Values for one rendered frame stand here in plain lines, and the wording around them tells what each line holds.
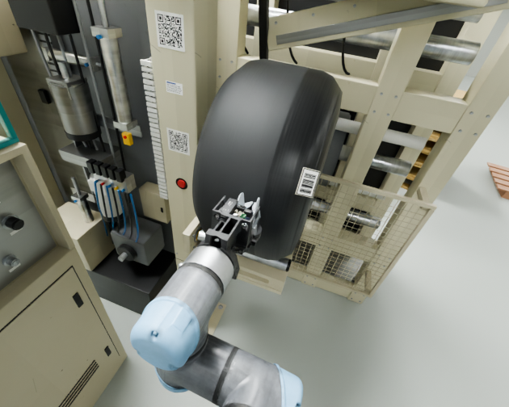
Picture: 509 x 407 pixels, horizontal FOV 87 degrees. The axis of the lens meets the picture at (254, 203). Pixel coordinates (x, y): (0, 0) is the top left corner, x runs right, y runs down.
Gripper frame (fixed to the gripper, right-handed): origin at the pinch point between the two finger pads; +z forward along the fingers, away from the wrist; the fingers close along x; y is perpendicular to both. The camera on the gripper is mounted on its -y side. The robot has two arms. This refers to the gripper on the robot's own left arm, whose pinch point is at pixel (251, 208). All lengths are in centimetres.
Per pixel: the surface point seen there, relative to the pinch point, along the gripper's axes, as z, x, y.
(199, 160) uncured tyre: 4.2, 15.3, 5.8
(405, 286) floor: 120, -99, -112
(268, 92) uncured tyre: 14.2, 4.1, 21.8
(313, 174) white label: 5.6, -10.8, 9.5
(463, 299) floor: 126, -140, -111
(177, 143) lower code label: 21.0, 31.8, 0.0
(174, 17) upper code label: 17.5, 29.9, 32.4
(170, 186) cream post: 23.0, 35.9, -17.9
